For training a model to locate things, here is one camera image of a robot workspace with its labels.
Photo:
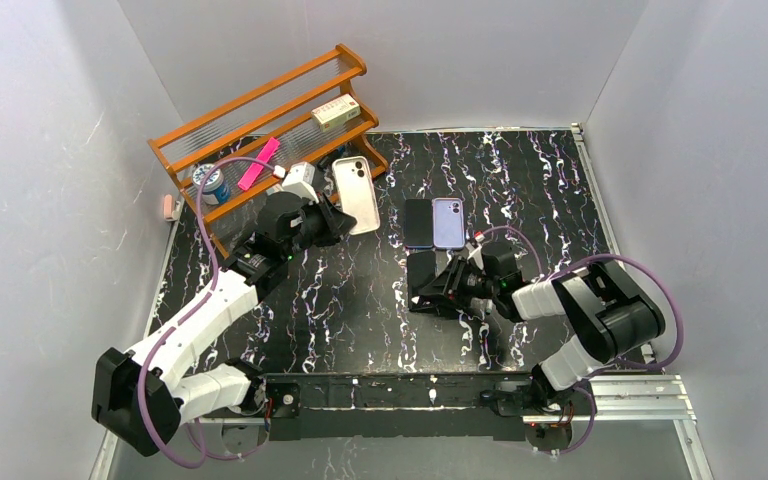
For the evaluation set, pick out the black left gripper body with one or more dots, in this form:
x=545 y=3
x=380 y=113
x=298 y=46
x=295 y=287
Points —
x=325 y=221

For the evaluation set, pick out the lilac phone case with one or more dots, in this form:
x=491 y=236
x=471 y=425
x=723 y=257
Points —
x=448 y=224

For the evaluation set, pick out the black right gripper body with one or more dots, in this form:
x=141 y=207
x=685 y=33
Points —
x=456 y=283

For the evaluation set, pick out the cream cardboard box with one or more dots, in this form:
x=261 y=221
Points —
x=336 y=112

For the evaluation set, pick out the orange wooden shelf rack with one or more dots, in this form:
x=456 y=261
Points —
x=280 y=109

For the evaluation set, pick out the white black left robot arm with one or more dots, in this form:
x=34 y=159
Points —
x=144 y=394

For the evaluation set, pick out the beige pink phone case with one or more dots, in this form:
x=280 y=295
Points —
x=353 y=180

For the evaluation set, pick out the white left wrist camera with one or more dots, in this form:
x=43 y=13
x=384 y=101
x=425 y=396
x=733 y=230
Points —
x=296 y=182

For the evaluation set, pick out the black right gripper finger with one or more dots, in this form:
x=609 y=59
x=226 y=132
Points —
x=440 y=285
x=432 y=306

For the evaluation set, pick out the pink flat bar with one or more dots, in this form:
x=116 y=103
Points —
x=249 y=178

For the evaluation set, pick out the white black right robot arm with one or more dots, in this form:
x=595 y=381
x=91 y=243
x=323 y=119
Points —
x=609 y=312

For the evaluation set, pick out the pink eraser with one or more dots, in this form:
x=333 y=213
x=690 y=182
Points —
x=168 y=207

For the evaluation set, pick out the black smartphone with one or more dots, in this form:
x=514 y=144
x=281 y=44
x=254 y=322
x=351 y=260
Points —
x=418 y=224

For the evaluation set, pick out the black phone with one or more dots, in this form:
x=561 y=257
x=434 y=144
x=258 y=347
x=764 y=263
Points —
x=421 y=270

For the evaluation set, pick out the black base bar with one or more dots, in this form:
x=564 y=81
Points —
x=308 y=406

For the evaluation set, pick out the blue lidded jar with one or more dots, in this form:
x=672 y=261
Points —
x=212 y=184

